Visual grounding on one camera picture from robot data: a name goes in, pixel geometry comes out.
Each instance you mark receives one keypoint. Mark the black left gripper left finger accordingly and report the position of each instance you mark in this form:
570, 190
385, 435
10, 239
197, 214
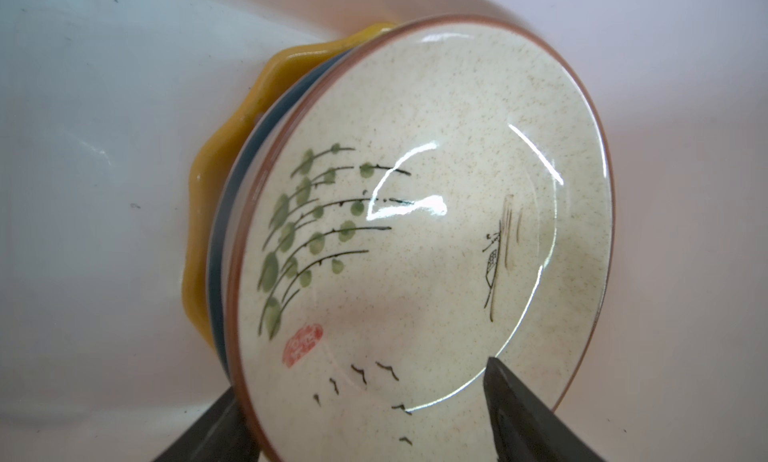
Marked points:
220, 434

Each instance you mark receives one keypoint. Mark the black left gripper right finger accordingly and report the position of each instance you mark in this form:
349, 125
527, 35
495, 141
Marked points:
524, 428

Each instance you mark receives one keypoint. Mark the cream plate with plant drawing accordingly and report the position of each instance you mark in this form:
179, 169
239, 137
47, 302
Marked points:
438, 197

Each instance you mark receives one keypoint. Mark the yellow polka dot plate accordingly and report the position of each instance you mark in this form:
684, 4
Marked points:
212, 164

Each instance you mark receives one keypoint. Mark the white plate with black ring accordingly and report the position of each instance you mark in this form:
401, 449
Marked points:
252, 147

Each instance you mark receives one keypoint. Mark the white plastic bin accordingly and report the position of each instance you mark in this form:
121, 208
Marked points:
105, 103

